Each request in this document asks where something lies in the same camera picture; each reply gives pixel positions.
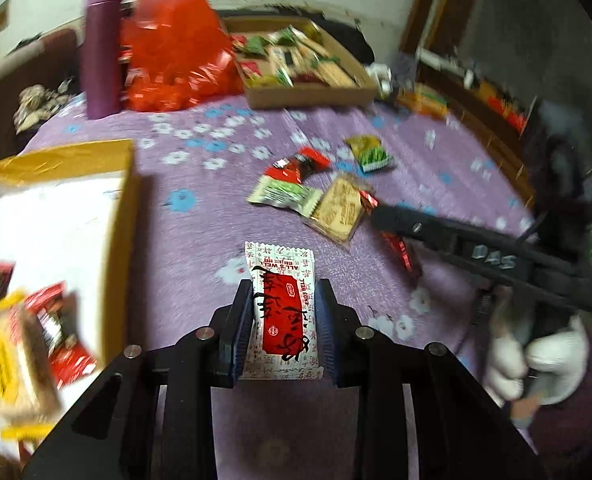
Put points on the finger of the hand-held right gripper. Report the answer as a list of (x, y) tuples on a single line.
[(426, 227), (441, 252)]

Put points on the purple floral tablecloth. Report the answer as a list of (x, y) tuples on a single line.
[(201, 230)]

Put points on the green yellow snack packet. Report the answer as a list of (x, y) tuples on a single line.
[(371, 152)]

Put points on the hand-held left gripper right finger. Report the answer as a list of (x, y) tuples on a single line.
[(333, 345)]

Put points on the beige cracker packet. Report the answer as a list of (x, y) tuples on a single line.
[(338, 207)]

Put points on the white red candy packet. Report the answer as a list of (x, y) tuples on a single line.
[(283, 310)]

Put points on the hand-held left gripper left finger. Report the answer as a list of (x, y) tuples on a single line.
[(238, 340)]

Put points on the patterned cloth bundle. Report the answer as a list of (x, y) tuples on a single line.
[(38, 105)]

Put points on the yellow cardboard box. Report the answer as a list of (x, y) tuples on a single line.
[(121, 260)]

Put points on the pile of assorted snack packets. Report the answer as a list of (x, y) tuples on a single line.
[(296, 60)]

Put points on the white power strip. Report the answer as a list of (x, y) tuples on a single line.
[(436, 60)]

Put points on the clear cracker packet yellow label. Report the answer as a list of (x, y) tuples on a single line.
[(16, 370)]

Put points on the shiny red snack packet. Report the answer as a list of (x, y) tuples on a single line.
[(406, 255)]

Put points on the wooden cabinet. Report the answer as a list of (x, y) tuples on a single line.
[(486, 125)]

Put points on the green white snack packet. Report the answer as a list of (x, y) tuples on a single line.
[(283, 192)]

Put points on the person's right hand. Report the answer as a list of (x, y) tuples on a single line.
[(561, 355)]

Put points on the purple thermos bottle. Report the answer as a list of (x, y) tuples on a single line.
[(101, 60)]

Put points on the red black snack packet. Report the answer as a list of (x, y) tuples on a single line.
[(301, 165), (66, 360)]

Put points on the brown cardboard tray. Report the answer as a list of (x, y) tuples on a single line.
[(306, 95)]

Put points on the orange snack packets by stand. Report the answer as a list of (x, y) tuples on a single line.
[(423, 100)]

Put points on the red plastic bag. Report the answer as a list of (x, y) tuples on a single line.
[(176, 50)]

